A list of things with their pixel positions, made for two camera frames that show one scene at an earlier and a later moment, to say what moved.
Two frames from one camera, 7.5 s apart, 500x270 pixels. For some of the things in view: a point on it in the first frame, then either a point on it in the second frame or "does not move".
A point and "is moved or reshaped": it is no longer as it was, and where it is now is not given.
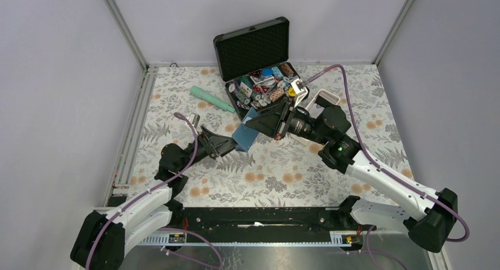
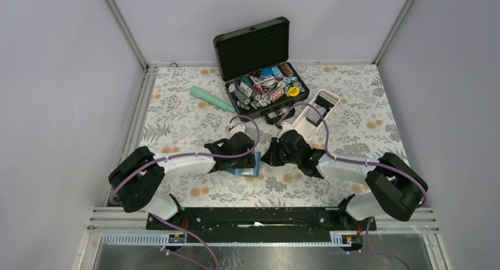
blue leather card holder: x=244 y=135 is moved or reshaped
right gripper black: x=272 y=122 to x=270 y=157
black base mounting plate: x=195 y=221 does not move
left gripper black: x=222 y=144 to x=248 y=161
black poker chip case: x=255 y=62 does not move
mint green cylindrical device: x=198 y=91 does not move
